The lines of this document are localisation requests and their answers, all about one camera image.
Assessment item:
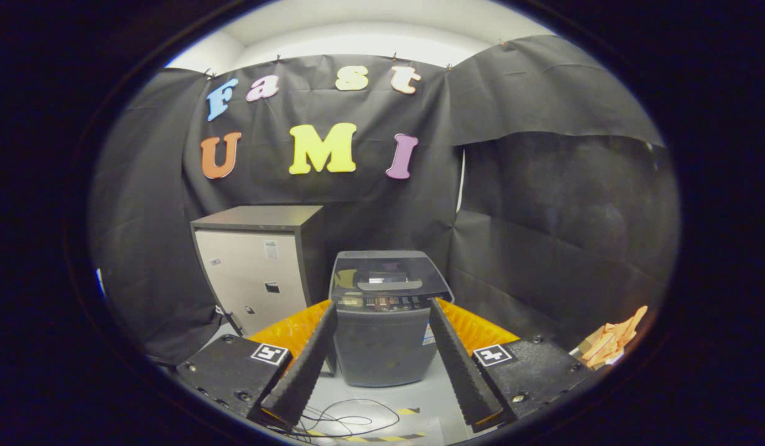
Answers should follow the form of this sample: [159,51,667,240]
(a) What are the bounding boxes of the orange paper pile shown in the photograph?
[571,305,649,370]

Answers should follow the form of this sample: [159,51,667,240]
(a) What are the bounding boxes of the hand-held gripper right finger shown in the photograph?
[429,297,597,433]

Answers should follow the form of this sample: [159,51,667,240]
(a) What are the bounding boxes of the dark glass washing machine lid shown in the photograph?
[330,250,452,301]

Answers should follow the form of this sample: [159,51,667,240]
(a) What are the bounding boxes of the beige cabinet with dark top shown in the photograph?
[190,204,333,338]

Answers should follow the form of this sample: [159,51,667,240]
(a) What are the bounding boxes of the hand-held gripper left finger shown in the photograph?
[175,299,338,432]

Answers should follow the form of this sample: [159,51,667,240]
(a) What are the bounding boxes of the black cables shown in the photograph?
[292,398,401,444]

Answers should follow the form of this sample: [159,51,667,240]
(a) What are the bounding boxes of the grey washing machine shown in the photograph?
[328,250,454,388]

